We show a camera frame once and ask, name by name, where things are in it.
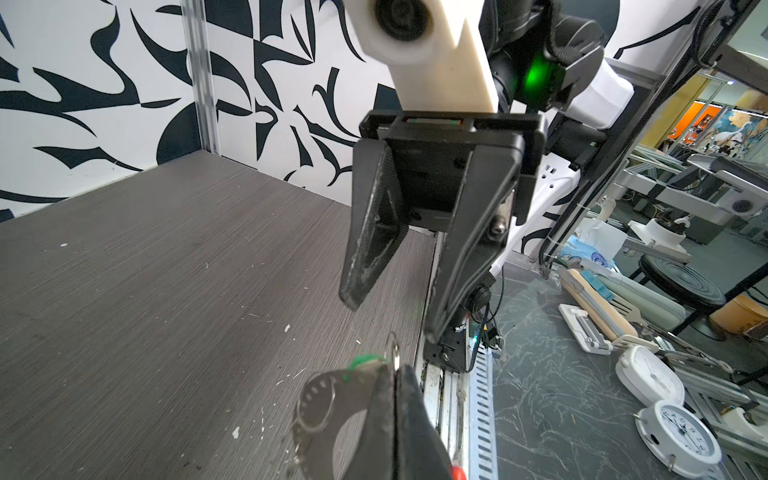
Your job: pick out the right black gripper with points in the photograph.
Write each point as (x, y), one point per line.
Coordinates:
(413, 163)

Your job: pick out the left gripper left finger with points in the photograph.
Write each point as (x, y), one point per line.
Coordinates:
(376, 453)

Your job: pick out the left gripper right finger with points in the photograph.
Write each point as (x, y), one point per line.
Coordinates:
(420, 452)

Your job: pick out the red key tag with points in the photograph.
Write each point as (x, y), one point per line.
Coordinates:
(457, 473)

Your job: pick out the green key tag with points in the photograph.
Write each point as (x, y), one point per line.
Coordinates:
(366, 365)

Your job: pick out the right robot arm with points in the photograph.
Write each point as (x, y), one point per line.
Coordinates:
(542, 59)

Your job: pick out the white analog clock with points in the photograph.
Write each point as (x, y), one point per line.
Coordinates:
(678, 439)

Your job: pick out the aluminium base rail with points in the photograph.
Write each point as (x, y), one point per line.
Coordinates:
(445, 395)

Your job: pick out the white slotted cable duct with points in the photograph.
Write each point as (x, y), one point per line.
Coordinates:
(482, 449)

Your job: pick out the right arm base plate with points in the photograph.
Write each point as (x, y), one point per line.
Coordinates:
(473, 326)

